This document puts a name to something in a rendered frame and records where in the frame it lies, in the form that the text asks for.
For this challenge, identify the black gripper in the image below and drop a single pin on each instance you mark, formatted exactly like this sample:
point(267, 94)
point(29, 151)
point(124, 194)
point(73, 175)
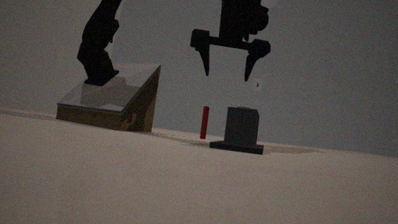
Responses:
point(201, 40)

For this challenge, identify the red peg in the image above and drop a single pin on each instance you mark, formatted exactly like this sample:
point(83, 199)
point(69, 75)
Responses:
point(204, 122)

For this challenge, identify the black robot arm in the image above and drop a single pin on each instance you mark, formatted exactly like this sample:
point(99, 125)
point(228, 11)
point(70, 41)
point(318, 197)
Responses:
point(101, 27)

